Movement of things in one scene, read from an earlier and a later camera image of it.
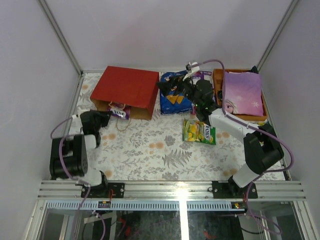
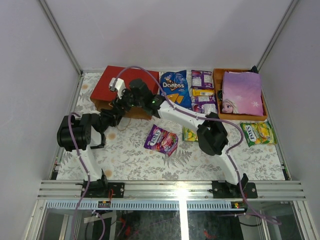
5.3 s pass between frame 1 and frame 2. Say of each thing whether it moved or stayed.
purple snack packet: stayed
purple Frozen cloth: stayed
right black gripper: moved
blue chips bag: stayed
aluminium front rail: stayed
